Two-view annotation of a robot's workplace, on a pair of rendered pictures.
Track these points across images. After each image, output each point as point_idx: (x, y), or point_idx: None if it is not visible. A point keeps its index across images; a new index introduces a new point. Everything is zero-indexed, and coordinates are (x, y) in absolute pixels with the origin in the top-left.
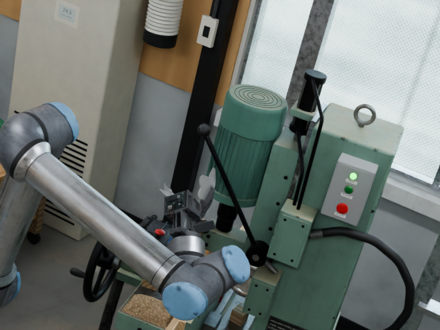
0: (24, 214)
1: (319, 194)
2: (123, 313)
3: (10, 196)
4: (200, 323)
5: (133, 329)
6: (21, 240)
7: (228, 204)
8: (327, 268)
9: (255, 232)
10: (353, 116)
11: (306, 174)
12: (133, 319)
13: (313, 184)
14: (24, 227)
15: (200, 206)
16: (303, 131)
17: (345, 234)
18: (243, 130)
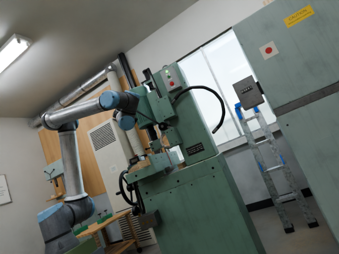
0: (72, 157)
1: (166, 92)
2: (127, 174)
3: (63, 151)
4: (161, 165)
5: (133, 178)
6: (79, 173)
7: (147, 123)
8: (187, 113)
9: None
10: None
11: (156, 86)
12: (131, 173)
13: (163, 90)
14: (76, 165)
15: None
16: (153, 86)
17: (180, 92)
18: None
